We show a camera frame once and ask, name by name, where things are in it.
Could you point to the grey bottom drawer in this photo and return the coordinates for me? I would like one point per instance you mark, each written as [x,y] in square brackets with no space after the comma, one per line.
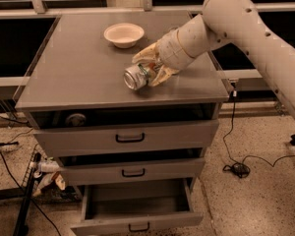
[136,207]

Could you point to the grey drawer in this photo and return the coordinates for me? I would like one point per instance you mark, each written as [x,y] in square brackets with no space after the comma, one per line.
[136,207]
[132,171]
[126,138]

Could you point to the white paper bowl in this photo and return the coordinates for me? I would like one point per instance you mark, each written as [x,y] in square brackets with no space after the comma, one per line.
[124,35]

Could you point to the grey drawer cabinet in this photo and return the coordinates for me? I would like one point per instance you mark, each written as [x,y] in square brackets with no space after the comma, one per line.
[129,116]

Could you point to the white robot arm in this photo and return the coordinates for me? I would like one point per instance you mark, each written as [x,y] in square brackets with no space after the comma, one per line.
[219,23]

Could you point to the metal window railing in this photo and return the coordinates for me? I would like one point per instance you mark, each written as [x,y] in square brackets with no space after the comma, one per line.
[88,9]

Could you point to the grey top drawer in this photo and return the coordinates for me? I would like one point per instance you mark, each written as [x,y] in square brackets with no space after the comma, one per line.
[126,138]

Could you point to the grey middle drawer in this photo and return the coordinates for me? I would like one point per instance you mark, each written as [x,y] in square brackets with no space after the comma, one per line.
[132,171]

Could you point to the round object in top drawer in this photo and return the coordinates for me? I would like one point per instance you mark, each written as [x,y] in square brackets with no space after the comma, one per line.
[75,120]

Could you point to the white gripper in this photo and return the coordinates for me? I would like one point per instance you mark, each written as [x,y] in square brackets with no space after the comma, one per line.
[168,49]

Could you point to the black stand pole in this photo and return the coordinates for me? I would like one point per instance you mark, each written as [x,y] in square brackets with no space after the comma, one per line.
[20,228]

